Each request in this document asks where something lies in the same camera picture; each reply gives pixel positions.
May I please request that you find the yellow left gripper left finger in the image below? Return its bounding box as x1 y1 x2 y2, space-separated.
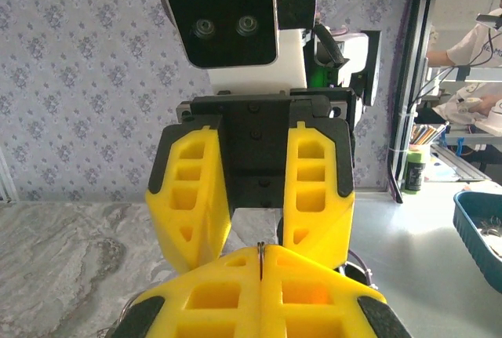
113 245 264 338

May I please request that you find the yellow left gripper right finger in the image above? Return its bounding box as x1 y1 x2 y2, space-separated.
260 243 413 338

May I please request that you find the green and black cup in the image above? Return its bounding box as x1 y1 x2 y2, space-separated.
403 144 429 197

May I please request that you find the teal plastic bin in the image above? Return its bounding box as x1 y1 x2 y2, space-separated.
453 191 502 294

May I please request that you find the person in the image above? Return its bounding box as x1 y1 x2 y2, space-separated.
426 0 502 69
431 81 502 120

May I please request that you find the black frame post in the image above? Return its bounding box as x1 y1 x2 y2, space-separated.
386 0 432 204

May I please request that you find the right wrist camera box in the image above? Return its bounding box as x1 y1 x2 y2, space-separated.
166 0 307 96

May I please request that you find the aluminium corner post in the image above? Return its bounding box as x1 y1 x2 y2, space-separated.
0 148 19 202

